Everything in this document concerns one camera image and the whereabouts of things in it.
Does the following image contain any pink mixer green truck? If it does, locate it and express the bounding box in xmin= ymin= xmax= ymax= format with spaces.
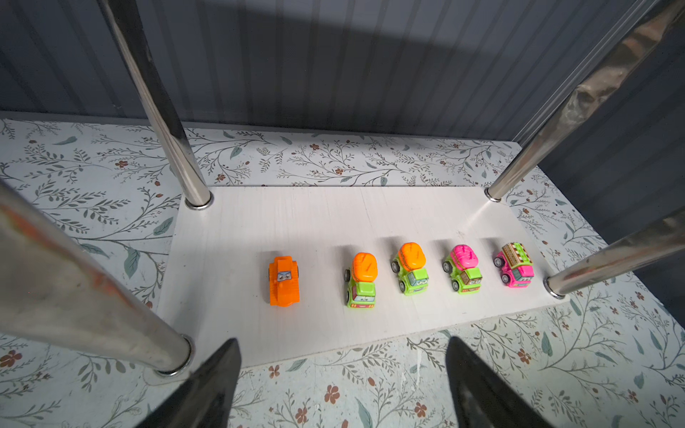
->
xmin=442 ymin=244 xmax=483 ymax=294

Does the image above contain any all orange toy truck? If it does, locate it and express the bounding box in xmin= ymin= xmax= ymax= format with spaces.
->
xmin=269 ymin=256 xmax=300 ymax=307

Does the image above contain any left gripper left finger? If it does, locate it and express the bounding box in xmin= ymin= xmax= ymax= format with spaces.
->
xmin=138 ymin=338 xmax=242 ymax=427

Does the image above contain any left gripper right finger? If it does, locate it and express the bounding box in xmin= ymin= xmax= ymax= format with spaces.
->
xmin=445 ymin=336 xmax=550 ymax=427

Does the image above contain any floral patterned mat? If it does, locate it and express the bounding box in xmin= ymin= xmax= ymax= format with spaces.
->
xmin=1 ymin=119 xmax=684 ymax=427

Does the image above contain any orange mixer green truck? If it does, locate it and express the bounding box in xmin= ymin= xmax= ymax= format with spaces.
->
xmin=390 ymin=242 xmax=429 ymax=296
xmin=344 ymin=253 xmax=378 ymax=309

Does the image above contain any pink cab green ladder truck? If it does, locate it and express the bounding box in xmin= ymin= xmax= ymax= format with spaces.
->
xmin=493 ymin=242 xmax=534 ymax=288

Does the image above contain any white two-tier shelf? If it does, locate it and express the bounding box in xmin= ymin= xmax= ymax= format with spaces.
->
xmin=0 ymin=0 xmax=685 ymax=378

